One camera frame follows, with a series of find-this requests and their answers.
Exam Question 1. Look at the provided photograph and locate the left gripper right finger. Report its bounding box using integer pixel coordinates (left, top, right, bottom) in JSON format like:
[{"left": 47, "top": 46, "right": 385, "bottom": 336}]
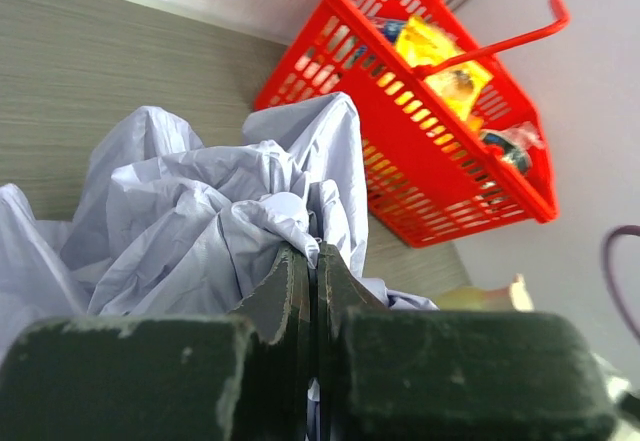
[{"left": 316, "top": 244, "right": 616, "bottom": 440}]

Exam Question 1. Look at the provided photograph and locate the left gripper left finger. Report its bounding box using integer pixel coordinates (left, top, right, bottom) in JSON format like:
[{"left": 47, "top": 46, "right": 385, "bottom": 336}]
[{"left": 1, "top": 245, "right": 310, "bottom": 440}]

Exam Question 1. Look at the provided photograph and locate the lavender folding umbrella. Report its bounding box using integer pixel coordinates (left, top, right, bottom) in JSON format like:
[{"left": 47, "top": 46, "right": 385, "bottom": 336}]
[{"left": 0, "top": 91, "right": 441, "bottom": 441}]

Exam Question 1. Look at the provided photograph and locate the pale yellow bottle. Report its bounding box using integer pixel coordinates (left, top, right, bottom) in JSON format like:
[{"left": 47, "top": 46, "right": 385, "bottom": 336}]
[{"left": 434, "top": 274, "right": 534, "bottom": 312}]

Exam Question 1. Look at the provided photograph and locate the red plastic shopping basket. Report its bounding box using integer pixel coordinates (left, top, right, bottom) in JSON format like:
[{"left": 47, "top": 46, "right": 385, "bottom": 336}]
[{"left": 255, "top": 0, "right": 569, "bottom": 248}]

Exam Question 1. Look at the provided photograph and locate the black and orange snack bag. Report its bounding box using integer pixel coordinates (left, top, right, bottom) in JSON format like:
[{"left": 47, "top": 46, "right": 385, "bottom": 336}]
[{"left": 479, "top": 122, "right": 544, "bottom": 175}]

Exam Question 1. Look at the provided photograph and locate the yellow chips bag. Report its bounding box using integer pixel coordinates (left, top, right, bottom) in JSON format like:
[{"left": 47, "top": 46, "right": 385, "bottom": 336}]
[{"left": 395, "top": 16, "right": 493, "bottom": 121}]

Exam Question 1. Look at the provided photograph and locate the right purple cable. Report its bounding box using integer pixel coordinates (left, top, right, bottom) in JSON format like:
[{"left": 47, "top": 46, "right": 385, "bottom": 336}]
[{"left": 601, "top": 224, "right": 640, "bottom": 342}]

